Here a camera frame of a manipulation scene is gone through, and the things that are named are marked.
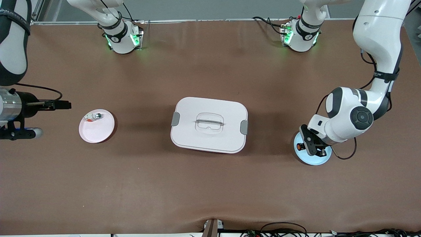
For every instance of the brown camera mount bracket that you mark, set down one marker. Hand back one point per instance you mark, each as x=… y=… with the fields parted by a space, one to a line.
x=210 y=228

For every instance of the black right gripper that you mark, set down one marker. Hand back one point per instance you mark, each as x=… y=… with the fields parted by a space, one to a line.
x=28 y=104

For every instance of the light blue round plate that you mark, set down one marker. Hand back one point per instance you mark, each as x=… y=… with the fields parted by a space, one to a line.
x=312 y=160

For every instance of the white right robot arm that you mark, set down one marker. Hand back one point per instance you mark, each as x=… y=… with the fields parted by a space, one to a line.
x=13 y=49

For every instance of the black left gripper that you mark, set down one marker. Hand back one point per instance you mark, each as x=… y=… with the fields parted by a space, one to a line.
x=322 y=152

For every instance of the silver clear push button switch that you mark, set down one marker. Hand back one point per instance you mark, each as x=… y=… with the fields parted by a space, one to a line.
x=97 y=116

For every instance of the silver table edge rail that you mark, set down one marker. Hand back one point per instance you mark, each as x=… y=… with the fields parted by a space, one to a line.
x=213 y=20

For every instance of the orange push button switch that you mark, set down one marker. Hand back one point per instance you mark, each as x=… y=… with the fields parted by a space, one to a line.
x=300 y=146

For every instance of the pink round plate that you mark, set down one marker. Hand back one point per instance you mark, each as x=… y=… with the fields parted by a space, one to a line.
x=98 y=131

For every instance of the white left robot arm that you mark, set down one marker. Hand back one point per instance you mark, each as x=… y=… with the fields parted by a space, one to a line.
x=378 y=33

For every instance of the white lidded storage box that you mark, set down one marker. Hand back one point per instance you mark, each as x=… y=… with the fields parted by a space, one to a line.
x=209 y=138

